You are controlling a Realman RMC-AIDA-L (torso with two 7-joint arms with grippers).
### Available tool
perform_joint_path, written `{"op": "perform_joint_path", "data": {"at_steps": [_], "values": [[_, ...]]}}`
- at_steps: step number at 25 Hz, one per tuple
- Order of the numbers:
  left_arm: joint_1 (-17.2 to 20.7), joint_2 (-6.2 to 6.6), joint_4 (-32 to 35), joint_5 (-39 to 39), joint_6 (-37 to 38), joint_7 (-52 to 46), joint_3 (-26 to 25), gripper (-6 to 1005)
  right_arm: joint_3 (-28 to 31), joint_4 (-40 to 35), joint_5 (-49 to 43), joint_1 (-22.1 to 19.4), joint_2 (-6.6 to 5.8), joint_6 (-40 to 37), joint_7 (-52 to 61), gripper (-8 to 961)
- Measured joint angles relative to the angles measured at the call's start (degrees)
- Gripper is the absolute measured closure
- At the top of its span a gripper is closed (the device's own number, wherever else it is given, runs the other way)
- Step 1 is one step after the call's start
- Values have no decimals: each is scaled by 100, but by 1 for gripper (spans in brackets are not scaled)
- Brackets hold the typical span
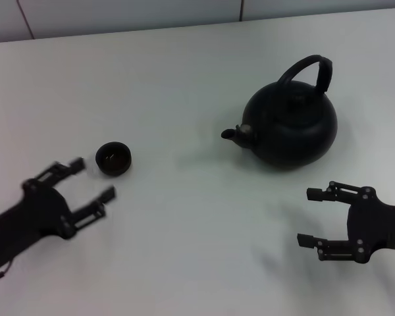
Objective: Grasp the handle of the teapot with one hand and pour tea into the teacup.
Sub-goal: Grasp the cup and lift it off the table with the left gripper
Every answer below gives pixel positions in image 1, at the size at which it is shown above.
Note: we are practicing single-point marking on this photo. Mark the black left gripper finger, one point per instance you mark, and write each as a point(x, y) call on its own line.
point(92, 209)
point(62, 167)

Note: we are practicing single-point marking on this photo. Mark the black round teapot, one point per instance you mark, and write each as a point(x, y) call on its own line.
point(289, 131)

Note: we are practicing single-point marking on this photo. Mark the small black teacup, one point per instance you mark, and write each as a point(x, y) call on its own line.
point(113, 159)

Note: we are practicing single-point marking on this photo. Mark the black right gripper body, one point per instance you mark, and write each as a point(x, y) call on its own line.
point(375, 227)

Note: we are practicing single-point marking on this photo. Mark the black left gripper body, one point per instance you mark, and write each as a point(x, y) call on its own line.
point(36, 214)

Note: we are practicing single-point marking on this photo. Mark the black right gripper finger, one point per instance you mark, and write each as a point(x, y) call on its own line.
point(335, 250)
point(319, 194)

